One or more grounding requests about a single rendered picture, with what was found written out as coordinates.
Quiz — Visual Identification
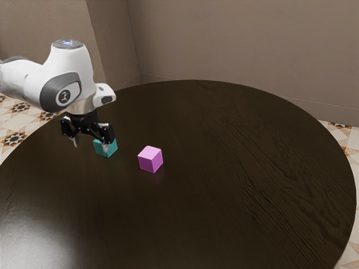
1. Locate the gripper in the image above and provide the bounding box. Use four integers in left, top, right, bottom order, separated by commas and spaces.
59, 109, 116, 153

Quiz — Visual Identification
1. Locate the teal block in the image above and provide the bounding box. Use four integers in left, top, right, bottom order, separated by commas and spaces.
93, 137, 119, 159

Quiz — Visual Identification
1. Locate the pink block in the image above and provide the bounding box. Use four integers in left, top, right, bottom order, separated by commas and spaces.
137, 145, 164, 174

